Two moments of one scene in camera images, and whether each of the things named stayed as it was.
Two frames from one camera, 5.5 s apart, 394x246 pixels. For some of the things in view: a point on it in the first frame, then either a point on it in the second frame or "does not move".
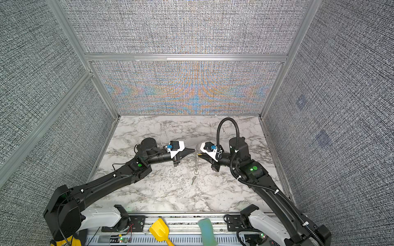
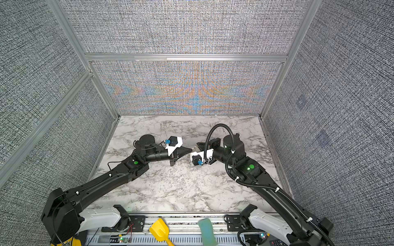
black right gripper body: x=216 y=165 to x=214 y=144
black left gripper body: x=175 y=160 does not move
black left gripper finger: x=185 y=152 does not move
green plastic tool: x=208 y=233 does not move
